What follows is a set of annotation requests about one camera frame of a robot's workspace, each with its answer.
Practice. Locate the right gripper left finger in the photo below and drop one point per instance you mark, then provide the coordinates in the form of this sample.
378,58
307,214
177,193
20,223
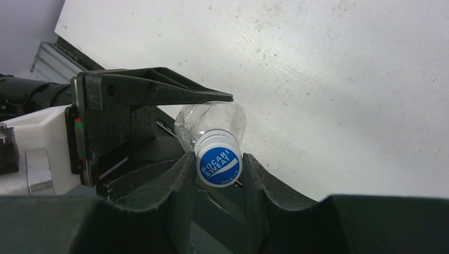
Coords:
61,224

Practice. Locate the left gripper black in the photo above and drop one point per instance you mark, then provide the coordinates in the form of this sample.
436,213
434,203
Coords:
113,115

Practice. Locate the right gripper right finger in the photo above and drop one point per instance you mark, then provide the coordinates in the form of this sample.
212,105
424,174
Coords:
281,220

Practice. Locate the clear plastic bottle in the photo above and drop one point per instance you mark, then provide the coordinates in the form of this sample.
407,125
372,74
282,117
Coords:
195,120

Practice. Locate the blue white bottle cap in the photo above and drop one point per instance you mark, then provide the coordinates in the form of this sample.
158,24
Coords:
219,161

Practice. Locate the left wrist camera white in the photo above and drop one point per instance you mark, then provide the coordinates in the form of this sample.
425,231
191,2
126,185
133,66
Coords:
44,161

